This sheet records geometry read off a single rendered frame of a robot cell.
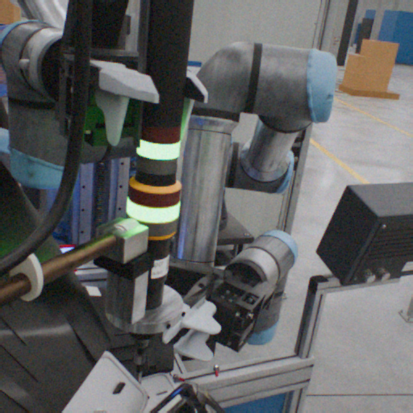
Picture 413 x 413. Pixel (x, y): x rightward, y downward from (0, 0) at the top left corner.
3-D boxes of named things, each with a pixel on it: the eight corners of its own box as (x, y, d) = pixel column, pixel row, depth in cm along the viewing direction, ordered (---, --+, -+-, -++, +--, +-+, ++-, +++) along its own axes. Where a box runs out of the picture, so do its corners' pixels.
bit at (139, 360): (141, 381, 50) (145, 337, 49) (143, 389, 50) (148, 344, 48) (130, 382, 50) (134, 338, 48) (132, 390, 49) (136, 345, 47)
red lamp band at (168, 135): (164, 146, 38) (166, 130, 38) (129, 135, 40) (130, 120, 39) (188, 139, 41) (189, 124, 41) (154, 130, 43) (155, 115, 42)
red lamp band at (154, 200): (160, 212, 40) (161, 198, 39) (116, 197, 42) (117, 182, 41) (189, 198, 43) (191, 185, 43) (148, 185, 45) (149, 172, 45)
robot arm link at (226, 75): (186, 25, 80) (149, 326, 85) (256, 34, 80) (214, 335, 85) (189, 42, 92) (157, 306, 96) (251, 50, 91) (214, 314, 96)
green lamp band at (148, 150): (163, 162, 39) (164, 147, 39) (128, 152, 40) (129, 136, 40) (186, 154, 42) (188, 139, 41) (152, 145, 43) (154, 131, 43)
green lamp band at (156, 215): (159, 227, 40) (160, 213, 40) (115, 211, 42) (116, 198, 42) (188, 212, 44) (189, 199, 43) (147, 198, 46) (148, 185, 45)
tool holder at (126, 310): (138, 357, 41) (148, 247, 37) (72, 324, 44) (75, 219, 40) (196, 309, 48) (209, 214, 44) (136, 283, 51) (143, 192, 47)
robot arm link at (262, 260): (240, 240, 81) (229, 283, 85) (228, 251, 78) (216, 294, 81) (283, 260, 79) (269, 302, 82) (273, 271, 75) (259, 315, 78)
